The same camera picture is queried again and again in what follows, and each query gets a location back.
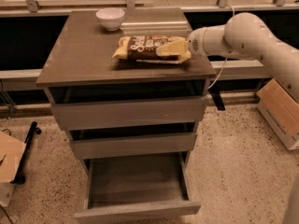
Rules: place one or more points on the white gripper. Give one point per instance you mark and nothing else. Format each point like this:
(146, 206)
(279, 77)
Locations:
(194, 43)

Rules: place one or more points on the brown yellow chip bag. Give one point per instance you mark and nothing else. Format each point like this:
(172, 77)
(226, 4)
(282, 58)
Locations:
(142, 48)

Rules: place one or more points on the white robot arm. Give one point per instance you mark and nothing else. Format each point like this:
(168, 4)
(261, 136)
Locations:
(239, 170)

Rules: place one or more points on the grey top drawer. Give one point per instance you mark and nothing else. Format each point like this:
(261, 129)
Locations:
(83, 116)

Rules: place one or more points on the grey drawer cabinet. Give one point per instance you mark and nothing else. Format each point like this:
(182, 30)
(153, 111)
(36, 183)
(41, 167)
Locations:
(80, 69)

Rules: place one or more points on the grey middle drawer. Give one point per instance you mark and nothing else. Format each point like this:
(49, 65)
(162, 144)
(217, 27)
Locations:
(137, 145)

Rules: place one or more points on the grey open bottom drawer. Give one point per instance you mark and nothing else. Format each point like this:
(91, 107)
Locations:
(135, 188)

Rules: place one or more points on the white ceramic bowl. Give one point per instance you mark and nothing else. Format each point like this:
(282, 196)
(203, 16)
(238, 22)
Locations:
(110, 18)

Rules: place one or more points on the cardboard box right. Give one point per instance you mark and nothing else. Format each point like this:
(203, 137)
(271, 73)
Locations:
(281, 112)

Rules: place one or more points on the cardboard sheet left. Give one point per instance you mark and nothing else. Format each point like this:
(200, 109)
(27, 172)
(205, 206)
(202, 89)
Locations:
(11, 151)

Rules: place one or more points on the black stand leg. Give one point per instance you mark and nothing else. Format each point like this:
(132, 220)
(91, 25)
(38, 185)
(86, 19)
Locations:
(20, 176)

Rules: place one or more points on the black bracket behind cabinet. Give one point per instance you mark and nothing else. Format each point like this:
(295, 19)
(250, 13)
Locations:
(216, 97)

